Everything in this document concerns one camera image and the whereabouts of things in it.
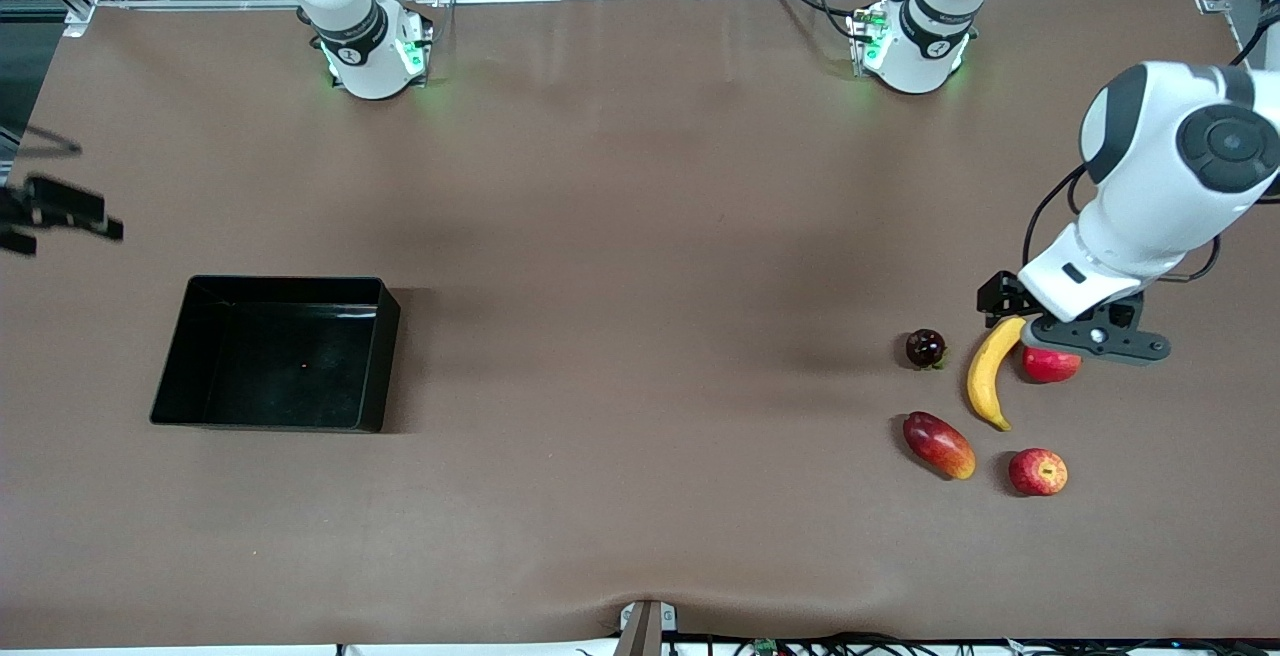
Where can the black plastic box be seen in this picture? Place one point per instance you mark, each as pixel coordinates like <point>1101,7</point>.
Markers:
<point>280,356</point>

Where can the metal table edge bracket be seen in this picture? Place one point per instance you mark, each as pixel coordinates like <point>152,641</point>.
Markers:
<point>645,631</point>

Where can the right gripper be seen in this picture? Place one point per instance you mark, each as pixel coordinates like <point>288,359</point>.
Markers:
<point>40,203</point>

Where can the red yellow apple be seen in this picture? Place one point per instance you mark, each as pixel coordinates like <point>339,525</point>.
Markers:
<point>1038,472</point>

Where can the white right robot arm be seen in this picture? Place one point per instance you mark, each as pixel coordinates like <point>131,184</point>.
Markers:
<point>370,56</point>

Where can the red yellow mango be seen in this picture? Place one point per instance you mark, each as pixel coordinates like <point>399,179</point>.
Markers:
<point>940,446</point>

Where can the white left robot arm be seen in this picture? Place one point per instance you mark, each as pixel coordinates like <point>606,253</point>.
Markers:
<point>1150,186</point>

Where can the dark purple mangosteen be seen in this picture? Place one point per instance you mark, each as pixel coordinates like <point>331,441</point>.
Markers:
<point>925,348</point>

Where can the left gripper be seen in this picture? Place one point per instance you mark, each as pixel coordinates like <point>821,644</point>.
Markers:
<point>1001,295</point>

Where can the yellow banana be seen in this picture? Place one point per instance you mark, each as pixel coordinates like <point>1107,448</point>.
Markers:
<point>985,376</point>

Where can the brown table mat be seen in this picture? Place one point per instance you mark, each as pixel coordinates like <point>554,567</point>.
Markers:
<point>600,386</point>

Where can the round red fruit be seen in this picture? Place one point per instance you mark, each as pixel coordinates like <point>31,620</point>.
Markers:
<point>1050,366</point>

